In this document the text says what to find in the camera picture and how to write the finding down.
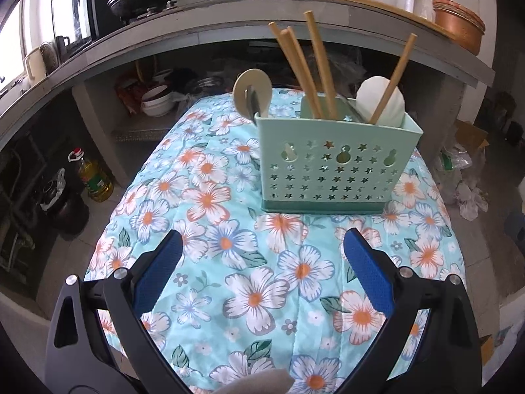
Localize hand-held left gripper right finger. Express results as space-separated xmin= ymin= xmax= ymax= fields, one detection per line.
xmin=336 ymin=228 xmax=481 ymax=394

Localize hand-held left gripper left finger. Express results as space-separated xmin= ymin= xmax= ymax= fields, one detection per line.
xmin=44 ymin=229 xmax=193 ymax=394

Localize green plastic utensil holder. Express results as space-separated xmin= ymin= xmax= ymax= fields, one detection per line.
xmin=253 ymin=94 xmax=424 ymax=215

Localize white spoon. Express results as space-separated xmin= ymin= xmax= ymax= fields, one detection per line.
xmin=355 ymin=75 xmax=407 ymax=126

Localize wooden chopstick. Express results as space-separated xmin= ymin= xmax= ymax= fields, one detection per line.
xmin=368 ymin=33 xmax=418 ymax=125
xmin=304 ymin=10 xmax=339 ymax=120
xmin=268 ymin=20 xmax=323 ymax=120
xmin=285 ymin=26 xmax=329 ymax=120

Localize floral blue blanket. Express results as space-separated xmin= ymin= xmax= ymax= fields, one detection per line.
xmin=88 ymin=88 xmax=466 ymax=394

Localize black pot with plastic bag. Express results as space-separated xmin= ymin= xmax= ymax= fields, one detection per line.
xmin=39 ymin=168 xmax=91 ymax=236

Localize cooking oil bottle red cap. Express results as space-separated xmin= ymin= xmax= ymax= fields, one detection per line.
xmin=68 ymin=148 xmax=115 ymax=203

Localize crumpled plastic bags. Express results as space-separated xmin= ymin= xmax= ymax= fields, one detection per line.
xmin=434 ymin=148 xmax=490 ymax=220

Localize cardboard box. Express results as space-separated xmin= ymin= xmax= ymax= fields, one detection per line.
xmin=453 ymin=119 xmax=491 ymax=161

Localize stack of white bowls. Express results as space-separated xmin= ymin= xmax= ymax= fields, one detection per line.
xmin=140 ymin=84 xmax=178 ymax=118

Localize red packet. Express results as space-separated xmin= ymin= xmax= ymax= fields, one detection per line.
xmin=116 ymin=76 xmax=142 ymax=113

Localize steel bowls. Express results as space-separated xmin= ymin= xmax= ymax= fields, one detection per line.
xmin=184 ymin=76 xmax=226 ymax=96

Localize cream jug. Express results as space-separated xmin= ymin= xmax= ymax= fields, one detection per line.
xmin=22 ymin=47 xmax=48 ymax=87

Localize copper coloured pot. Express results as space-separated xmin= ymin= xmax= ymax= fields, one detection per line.
xmin=432 ymin=0 xmax=487 ymax=56

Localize window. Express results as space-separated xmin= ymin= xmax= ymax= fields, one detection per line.
xmin=0 ymin=8 xmax=25 ymax=91

